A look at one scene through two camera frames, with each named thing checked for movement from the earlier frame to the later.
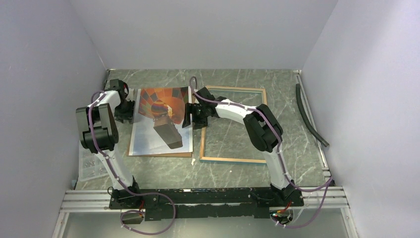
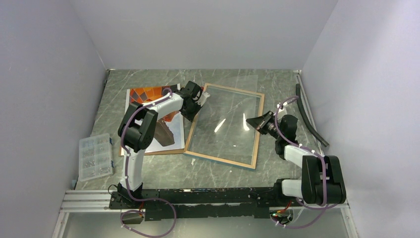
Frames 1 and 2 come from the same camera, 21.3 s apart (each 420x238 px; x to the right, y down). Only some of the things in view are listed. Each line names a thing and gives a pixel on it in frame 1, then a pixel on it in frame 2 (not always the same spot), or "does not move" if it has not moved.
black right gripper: x=190 y=108 to x=259 y=123
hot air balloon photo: x=157 y=120 does not move
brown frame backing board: x=181 y=154 to x=176 y=126
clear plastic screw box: x=90 y=166 does not move
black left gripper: x=129 y=116 to x=191 y=117
